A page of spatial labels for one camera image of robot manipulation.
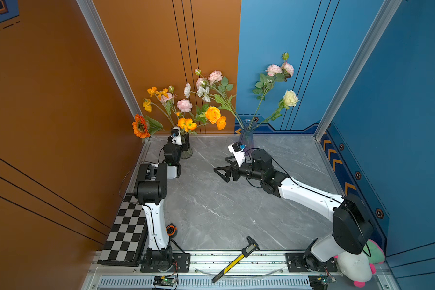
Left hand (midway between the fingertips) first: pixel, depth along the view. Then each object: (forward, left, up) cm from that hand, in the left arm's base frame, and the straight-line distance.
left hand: (181, 130), depth 98 cm
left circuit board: (-66, -1, -20) cm, 69 cm away
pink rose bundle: (+3, -3, +15) cm, 15 cm away
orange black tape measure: (-48, -1, -15) cm, 50 cm away
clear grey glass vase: (-6, -2, -14) cm, 15 cm away
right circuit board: (-66, -62, -19) cm, 92 cm away
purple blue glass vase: (0, -37, -6) cm, 37 cm away
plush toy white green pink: (-62, -75, -12) cm, 98 cm away
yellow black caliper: (-56, -34, -17) cm, 67 cm away
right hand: (-27, -22, +6) cm, 35 cm away
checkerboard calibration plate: (-50, +18, -16) cm, 56 cm away
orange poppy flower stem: (+11, +19, +10) cm, 24 cm away
